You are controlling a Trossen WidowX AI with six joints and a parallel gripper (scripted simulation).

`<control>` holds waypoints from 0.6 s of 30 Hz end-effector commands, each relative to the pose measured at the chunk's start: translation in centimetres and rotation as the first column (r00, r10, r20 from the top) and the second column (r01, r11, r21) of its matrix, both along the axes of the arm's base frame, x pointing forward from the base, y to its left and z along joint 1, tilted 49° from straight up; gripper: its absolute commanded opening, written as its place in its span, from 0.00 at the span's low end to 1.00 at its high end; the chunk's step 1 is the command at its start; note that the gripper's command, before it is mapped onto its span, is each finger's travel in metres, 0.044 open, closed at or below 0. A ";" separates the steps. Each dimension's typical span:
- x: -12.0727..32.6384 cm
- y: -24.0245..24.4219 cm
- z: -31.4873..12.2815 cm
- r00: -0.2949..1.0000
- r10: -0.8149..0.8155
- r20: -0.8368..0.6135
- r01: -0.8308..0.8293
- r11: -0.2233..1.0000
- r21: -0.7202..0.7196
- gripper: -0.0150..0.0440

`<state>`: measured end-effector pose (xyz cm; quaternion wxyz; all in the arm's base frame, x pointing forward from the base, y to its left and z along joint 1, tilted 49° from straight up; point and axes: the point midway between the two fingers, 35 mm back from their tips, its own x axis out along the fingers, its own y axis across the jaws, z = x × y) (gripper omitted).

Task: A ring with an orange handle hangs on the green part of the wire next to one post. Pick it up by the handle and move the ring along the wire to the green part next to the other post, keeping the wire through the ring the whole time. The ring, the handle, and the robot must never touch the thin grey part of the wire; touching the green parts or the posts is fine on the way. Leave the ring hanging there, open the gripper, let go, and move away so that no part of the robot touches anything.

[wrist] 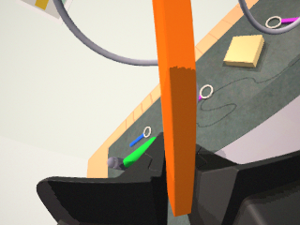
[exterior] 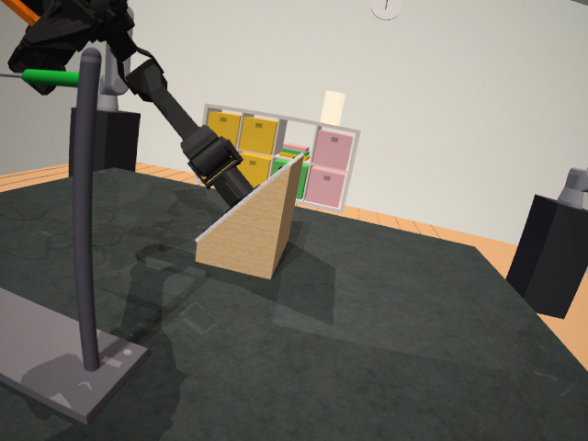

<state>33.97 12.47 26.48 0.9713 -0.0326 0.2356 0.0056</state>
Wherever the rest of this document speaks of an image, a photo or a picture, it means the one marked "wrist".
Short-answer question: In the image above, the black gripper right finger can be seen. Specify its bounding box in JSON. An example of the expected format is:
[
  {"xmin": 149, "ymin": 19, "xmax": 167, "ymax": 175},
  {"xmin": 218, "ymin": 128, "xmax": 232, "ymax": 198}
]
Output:
[{"xmin": 188, "ymin": 143, "xmax": 300, "ymax": 225}]

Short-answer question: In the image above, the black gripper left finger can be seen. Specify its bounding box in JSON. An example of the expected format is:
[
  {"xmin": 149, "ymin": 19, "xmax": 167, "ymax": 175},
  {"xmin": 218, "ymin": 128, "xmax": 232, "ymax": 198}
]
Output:
[{"xmin": 37, "ymin": 132, "xmax": 169, "ymax": 225}]

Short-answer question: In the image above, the orange handle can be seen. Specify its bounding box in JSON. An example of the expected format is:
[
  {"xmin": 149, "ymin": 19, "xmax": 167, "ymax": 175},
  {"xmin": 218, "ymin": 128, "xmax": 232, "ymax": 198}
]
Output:
[{"xmin": 153, "ymin": 0, "xmax": 196, "ymax": 217}]

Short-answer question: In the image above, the pale yellow square block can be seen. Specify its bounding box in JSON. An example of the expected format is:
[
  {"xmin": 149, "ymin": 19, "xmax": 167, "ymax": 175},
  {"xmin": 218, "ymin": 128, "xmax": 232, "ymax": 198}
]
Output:
[{"xmin": 224, "ymin": 35, "xmax": 263, "ymax": 68}]

